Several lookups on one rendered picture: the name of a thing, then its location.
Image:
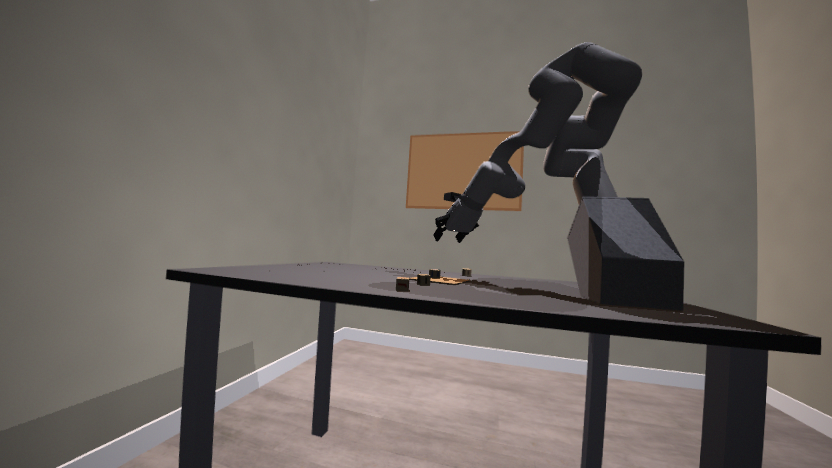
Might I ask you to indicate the orange flat mat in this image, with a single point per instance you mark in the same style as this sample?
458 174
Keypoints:
445 280

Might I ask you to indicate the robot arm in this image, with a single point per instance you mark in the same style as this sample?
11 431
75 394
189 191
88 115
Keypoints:
602 70

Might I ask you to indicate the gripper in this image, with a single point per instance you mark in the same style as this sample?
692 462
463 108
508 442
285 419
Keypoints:
459 218

